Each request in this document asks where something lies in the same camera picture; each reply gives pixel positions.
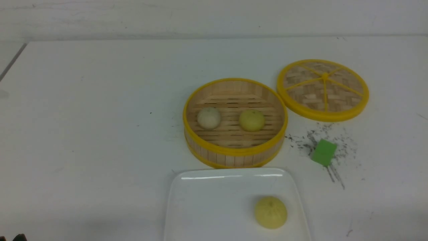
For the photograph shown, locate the white steamed bun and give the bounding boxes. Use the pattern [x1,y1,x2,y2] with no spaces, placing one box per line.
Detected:
[197,107,221,130]

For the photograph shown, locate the yellow steamed bun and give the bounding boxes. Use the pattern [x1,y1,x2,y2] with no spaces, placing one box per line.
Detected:
[239,109,265,132]
[254,196,288,229]

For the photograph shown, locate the white square plate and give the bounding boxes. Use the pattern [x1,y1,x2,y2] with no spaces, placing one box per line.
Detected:
[163,168,312,241]

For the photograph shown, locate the yellow steamed bun on plate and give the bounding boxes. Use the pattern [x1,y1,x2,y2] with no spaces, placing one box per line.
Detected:
[254,196,288,229]

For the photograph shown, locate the bamboo steamer basket yellow rim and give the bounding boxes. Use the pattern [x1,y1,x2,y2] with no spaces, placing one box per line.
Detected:
[183,78,288,168]

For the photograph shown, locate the woven bamboo steamer lid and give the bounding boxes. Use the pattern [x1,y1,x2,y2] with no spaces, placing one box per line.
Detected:
[277,59,369,123]

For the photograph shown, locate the green cube block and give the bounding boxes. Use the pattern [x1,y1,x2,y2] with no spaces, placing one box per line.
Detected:
[311,139,337,167]

